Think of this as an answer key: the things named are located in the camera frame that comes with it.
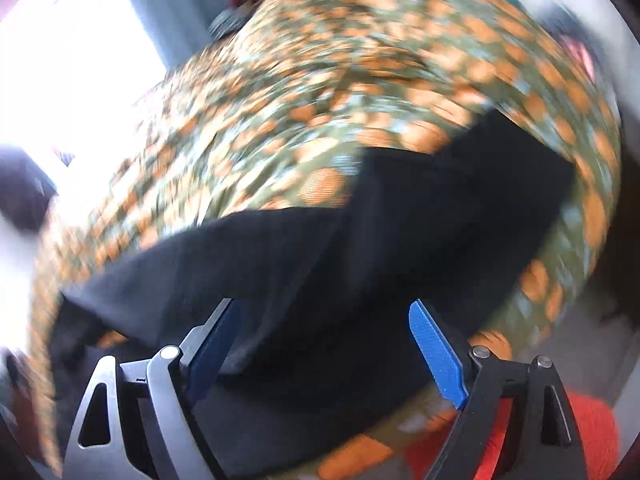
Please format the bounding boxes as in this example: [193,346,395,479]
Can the black pants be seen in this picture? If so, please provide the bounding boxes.
[49,110,576,479]

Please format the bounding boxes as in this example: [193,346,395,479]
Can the dark bag by window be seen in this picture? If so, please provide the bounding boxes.
[0,146,56,233]

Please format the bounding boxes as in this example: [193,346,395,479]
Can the green orange floral bedspread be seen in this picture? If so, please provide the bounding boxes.
[29,0,620,470]

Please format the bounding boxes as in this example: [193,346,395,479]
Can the red and grey clothes pile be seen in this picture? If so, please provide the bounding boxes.
[208,0,262,42]

